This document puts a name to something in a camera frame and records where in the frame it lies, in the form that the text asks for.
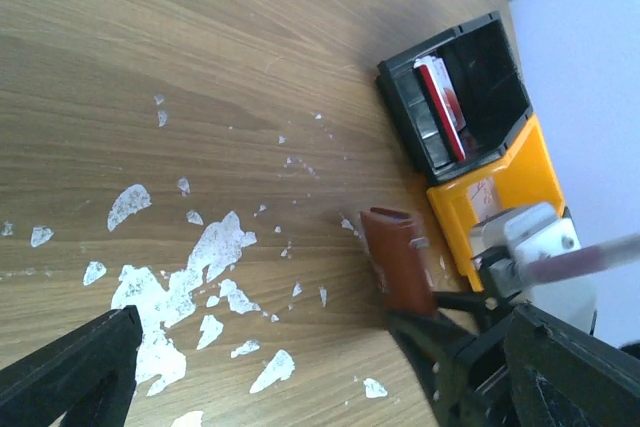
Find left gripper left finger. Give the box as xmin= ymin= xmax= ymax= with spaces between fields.
xmin=1 ymin=305 xmax=143 ymax=426

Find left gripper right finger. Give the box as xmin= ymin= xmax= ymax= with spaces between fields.
xmin=504 ymin=305 xmax=639 ymax=426

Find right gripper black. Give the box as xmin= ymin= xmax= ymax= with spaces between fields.
xmin=385 ymin=291 xmax=520 ymax=426

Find brown leather card holder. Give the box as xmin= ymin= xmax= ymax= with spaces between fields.
xmin=360 ymin=207 xmax=437 ymax=317

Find card in yellow bin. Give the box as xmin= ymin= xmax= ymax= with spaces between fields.
xmin=467 ymin=176 xmax=503 ymax=222

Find cards in black bin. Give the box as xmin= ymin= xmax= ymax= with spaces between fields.
xmin=413 ymin=55 xmax=466 ymax=161

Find yellow storage bin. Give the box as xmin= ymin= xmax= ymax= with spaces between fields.
xmin=426 ymin=116 xmax=567 ymax=292

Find black storage bin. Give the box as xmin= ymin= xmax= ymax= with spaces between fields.
xmin=376 ymin=12 xmax=533 ymax=186

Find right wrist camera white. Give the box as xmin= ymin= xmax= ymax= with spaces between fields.
xmin=469 ymin=202 xmax=597 ymax=334

